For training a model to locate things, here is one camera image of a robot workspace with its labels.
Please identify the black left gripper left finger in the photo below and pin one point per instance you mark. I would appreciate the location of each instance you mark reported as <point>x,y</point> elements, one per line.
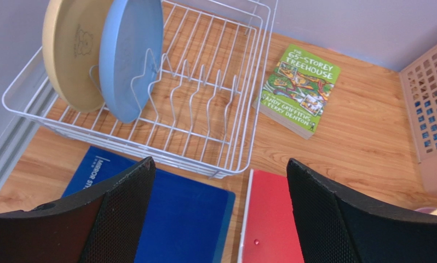
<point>102,223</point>

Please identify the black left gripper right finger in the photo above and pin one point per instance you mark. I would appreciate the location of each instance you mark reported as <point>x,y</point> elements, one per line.
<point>336,223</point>

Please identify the blue plate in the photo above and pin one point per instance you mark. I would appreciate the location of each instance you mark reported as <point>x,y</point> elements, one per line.
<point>130,56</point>

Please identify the yellow plate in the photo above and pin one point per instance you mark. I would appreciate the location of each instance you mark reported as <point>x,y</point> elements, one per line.
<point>71,39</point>

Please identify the pink plate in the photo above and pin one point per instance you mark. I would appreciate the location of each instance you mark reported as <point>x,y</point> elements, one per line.
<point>426,210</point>

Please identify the red folder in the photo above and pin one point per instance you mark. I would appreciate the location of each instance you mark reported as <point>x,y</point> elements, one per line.
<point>268,233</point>

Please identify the blue folder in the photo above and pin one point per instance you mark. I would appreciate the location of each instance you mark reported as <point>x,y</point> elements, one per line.
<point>186,220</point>

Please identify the green treehouse book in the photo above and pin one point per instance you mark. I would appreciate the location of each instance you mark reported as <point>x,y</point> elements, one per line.
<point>297,91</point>

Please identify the light blue standing book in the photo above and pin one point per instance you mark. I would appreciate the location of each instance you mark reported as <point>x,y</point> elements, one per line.
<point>426,115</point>

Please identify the pink file organizer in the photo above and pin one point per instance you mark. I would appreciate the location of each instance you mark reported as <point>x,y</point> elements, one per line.
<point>419,86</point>

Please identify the aluminium rail frame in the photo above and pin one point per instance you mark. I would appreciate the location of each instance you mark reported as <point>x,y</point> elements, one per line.
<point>14,140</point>

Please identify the white wire dish rack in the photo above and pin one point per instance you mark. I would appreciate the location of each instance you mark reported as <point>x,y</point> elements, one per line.
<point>200,115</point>

